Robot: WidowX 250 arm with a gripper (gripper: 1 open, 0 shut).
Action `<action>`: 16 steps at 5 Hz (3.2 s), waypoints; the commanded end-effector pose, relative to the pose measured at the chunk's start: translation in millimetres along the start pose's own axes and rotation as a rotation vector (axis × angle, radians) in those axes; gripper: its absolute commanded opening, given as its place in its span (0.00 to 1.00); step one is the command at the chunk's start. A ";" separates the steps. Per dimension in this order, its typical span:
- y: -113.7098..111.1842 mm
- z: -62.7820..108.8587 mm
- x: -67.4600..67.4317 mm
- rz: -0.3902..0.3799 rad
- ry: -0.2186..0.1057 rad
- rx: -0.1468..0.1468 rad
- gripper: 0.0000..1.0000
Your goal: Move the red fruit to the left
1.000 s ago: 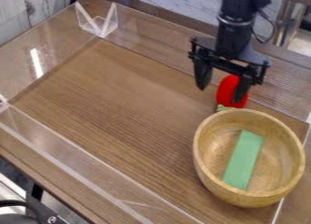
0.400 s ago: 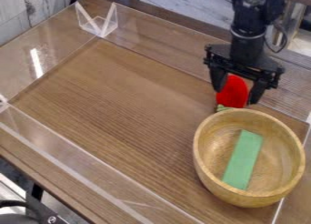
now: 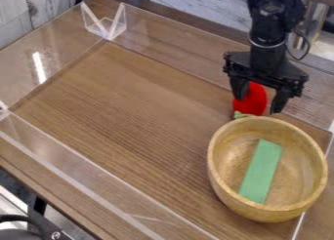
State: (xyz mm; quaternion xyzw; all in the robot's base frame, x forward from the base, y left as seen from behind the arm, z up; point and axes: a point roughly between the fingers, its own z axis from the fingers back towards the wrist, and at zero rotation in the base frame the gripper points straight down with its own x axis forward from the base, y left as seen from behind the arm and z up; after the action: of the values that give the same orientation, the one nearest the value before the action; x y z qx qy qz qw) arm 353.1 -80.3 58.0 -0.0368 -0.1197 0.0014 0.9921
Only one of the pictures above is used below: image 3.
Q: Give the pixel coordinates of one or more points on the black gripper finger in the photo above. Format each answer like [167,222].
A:
[280,100]
[240,86]

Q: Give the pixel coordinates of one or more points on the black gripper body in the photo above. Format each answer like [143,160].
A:
[284,76]

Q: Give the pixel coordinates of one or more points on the red plush strawberry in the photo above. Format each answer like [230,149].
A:
[253,104]

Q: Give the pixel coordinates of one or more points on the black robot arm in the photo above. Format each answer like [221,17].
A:
[265,64]

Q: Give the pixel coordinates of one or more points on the wooden bowl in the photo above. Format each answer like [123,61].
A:
[301,176]

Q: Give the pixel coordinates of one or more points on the metal table leg background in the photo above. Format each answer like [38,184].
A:
[312,25]

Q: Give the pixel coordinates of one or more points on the green rectangular block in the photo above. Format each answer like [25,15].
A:
[261,171]

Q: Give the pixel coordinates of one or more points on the clear acrylic corner bracket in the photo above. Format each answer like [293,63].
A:
[106,28]

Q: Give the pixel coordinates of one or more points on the clear acrylic front wall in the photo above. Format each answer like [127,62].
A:
[107,206]

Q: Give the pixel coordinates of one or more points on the black clamp with cable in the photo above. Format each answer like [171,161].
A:
[27,224]

